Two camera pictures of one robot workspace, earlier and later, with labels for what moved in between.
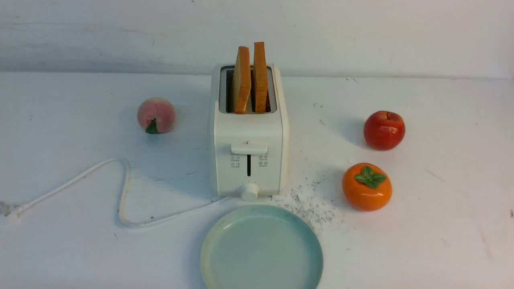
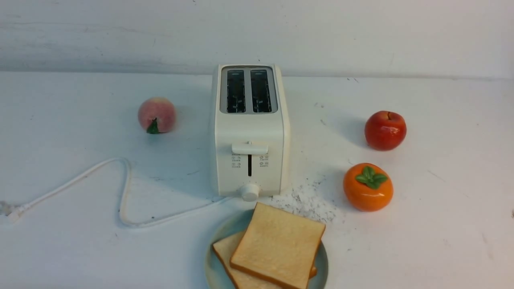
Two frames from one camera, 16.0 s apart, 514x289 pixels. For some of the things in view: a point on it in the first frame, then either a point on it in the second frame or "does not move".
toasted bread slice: (241, 80) -> (225, 248)
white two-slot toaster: (250, 139) does not move
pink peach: (156, 115) does not move
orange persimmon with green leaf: (366, 187) does not move
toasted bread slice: (260, 82) -> (279, 246)
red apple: (384, 130) does not move
